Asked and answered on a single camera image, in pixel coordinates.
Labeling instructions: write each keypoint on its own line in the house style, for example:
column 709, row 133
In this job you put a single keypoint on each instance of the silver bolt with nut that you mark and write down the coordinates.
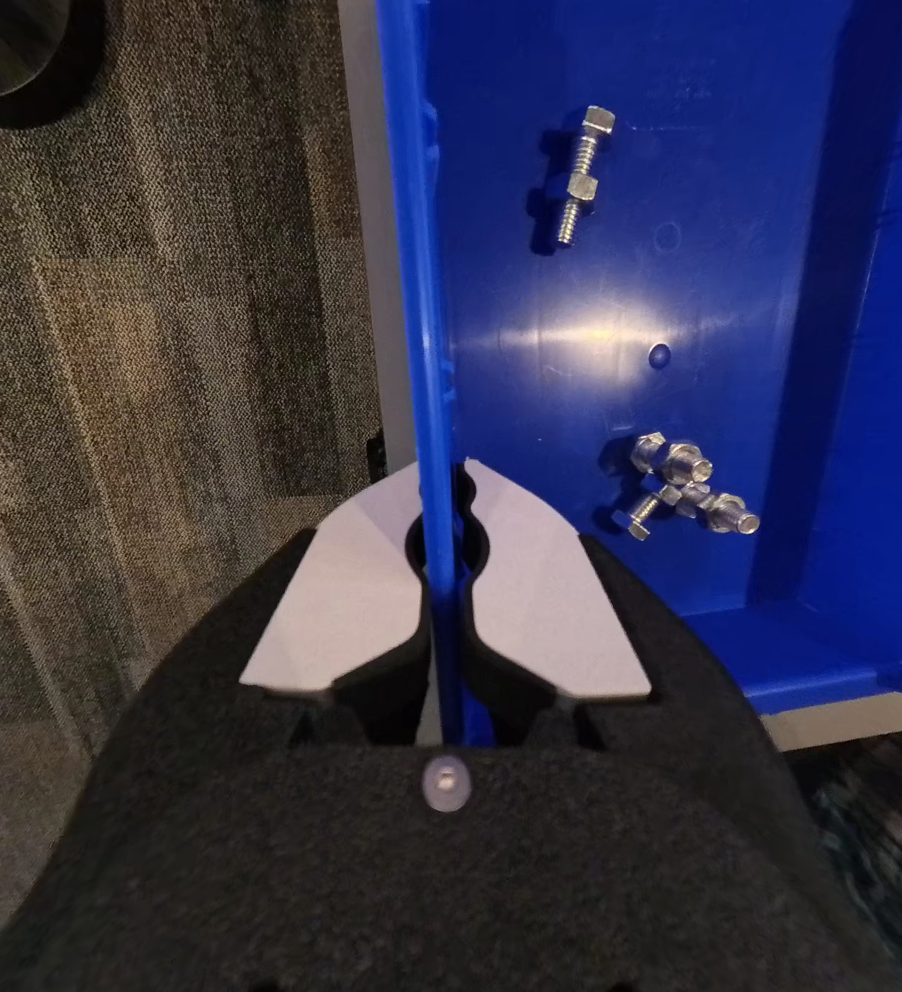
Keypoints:
column 722, row 513
column 683, row 461
column 637, row 518

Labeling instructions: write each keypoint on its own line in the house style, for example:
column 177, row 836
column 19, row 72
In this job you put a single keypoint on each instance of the silver hex bolt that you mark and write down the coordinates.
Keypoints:
column 587, row 155

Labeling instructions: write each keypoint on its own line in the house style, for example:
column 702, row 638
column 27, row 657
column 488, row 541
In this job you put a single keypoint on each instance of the blue plastic bin without dividers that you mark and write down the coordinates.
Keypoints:
column 730, row 310

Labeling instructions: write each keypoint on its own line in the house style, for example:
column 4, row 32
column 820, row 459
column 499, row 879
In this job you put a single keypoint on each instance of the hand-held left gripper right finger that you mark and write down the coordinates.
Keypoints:
column 559, row 612

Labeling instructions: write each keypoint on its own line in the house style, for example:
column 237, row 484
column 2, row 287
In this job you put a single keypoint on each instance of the dark round object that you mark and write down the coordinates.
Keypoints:
column 1, row 46

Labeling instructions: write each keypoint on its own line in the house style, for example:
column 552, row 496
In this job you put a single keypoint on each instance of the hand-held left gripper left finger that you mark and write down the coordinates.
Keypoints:
column 335, row 604

